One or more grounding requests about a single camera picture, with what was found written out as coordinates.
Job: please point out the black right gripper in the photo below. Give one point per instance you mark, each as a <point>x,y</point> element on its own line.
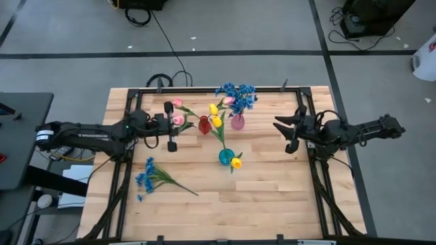
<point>310,129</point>

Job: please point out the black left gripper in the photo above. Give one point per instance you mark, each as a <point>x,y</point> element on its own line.
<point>170,136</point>

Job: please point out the pink artificial tulip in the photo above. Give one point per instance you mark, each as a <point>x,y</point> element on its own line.
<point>177,102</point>
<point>178,119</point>

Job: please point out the red glass vase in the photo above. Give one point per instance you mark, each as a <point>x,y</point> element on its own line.
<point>204,127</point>

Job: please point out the pink glass vase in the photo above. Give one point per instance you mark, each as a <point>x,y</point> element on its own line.
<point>237,123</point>

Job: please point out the yellow tulips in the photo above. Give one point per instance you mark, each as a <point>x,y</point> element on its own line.
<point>228,100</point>

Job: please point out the blue artificial flower spray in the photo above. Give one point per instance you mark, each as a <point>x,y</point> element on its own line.
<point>240,98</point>
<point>148,170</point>

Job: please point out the teal blue glass vase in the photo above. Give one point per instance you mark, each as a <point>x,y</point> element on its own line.
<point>225,158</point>

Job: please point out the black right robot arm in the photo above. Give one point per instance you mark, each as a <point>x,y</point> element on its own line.
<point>361,131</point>

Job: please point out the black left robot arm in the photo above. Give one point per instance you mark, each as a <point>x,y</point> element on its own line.
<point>88,136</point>

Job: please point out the white box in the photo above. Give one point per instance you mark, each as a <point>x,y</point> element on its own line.
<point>78,171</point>

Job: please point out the black box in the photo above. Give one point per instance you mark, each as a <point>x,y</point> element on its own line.
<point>143,3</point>

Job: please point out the black power adapter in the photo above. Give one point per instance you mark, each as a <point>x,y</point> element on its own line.
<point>61,153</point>

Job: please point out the black equipment case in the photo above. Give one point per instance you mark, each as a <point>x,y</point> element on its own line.
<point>371,17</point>

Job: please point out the black desk bar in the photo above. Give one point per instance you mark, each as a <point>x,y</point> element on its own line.
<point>54,180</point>

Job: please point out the white bin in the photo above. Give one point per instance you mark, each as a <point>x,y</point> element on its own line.
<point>427,64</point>

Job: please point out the grey desk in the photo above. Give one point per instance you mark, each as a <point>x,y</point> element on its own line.
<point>24,143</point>

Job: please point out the white round object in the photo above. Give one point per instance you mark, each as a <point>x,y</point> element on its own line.
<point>44,200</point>

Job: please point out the small black object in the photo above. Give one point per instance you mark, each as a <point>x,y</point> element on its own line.
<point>18,117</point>

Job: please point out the dark blue object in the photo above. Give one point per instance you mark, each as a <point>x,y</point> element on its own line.
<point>6,109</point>

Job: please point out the small red object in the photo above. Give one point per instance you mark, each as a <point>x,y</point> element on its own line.
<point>2,158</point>

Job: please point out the black frame clamp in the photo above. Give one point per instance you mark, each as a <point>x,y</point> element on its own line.
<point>160,238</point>
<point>280,237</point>

